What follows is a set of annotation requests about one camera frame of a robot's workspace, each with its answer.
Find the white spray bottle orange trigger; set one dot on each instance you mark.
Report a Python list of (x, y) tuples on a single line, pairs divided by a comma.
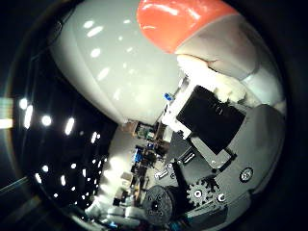
[(112, 64)]

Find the cluttered workbench shelf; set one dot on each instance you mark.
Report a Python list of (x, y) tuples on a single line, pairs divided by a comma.
[(144, 150)]

